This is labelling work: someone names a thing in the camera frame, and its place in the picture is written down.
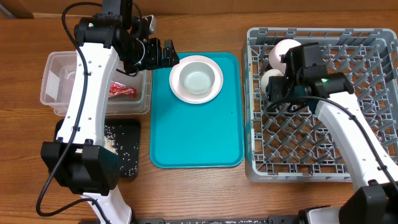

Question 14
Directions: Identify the cardboard wall panel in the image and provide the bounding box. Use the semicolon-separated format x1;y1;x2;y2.
1;0;397;17

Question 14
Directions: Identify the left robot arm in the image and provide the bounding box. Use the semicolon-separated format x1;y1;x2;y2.
40;0;179;223

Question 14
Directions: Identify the white rice pile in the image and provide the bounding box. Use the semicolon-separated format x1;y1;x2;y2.
104;124;139;177

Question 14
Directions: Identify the grey bowl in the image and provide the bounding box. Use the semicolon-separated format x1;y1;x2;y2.
179;62;215;95

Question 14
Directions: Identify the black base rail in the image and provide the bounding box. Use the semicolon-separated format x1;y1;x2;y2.
136;215;302;224

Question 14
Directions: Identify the small pink-white bowl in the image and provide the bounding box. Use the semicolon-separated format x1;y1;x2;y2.
269;39;301;73

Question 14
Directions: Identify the grey dishwasher rack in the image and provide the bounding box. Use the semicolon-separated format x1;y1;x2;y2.
242;27;397;182

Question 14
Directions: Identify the red foil wrapper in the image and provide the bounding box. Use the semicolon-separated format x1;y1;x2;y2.
108;82;137;98

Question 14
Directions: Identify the clear plastic bin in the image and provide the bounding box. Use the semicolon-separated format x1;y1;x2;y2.
40;51;152;116

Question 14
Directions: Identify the large white plate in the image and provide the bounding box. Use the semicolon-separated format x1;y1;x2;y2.
169;55;223;104

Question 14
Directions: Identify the black plastic tray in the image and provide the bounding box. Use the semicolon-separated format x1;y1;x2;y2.
54;118;142;179

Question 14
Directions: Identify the pale green cup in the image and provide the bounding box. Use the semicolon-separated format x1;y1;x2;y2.
260;69;284;94

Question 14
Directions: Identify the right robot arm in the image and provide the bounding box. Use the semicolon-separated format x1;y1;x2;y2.
261;42;397;223

